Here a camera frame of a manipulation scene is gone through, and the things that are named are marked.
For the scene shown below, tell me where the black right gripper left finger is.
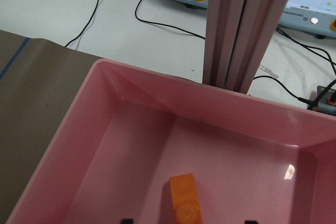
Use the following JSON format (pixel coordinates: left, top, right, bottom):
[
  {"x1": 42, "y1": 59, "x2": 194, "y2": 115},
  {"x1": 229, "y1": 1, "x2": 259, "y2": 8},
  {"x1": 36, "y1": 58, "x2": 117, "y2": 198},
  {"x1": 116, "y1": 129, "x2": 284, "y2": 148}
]
[{"x1": 121, "y1": 219, "x2": 134, "y2": 224}]

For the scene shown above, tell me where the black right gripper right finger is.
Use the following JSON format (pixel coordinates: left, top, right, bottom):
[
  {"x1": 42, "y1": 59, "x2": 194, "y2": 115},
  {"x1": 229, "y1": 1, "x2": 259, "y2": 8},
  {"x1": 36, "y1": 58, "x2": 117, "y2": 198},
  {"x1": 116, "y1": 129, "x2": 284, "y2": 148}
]
[{"x1": 244, "y1": 220, "x2": 258, "y2": 224}]

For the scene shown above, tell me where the orange block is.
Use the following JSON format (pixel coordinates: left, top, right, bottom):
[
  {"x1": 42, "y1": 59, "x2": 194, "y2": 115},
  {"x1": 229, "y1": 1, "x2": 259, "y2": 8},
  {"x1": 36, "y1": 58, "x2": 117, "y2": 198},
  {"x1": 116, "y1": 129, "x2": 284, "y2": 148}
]
[{"x1": 169, "y1": 174, "x2": 203, "y2": 223}]

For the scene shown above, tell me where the pink plastic box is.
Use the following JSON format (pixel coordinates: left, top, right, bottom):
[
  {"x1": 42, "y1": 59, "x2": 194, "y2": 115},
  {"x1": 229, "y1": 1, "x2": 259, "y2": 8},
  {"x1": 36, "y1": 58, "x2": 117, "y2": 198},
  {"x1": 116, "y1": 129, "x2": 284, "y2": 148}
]
[{"x1": 8, "y1": 59, "x2": 335, "y2": 223}]

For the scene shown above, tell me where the grey connector box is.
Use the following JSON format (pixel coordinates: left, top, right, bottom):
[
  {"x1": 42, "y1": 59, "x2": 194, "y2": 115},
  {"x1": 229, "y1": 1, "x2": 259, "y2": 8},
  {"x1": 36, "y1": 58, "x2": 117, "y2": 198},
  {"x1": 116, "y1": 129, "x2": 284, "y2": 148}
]
[{"x1": 309, "y1": 86, "x2": 335, "y2": 116}]

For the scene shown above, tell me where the right teach pendant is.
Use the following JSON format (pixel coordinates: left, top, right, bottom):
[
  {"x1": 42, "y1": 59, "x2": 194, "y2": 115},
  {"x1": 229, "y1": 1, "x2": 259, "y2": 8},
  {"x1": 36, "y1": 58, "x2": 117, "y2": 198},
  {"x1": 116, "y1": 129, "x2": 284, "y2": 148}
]
[{"x1": 279, "y1": 0, "x2": 335, "y2": 38}]

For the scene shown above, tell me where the black cable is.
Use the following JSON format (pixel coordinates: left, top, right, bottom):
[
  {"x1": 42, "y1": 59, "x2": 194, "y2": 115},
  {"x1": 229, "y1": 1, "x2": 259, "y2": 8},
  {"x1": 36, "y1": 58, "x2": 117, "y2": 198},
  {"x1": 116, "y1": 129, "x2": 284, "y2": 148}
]
[{"x1": 64, "y1": 0, "x2": 105, "y2": 49}]

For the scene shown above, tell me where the aluminium frame post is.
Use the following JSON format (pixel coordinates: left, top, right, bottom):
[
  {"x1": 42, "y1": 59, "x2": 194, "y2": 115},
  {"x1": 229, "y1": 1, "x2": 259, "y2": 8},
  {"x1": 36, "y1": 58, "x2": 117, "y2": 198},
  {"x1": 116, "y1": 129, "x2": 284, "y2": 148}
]
[{"x1": 202, "y1": 0, "x2": 288, "y2": 93}]

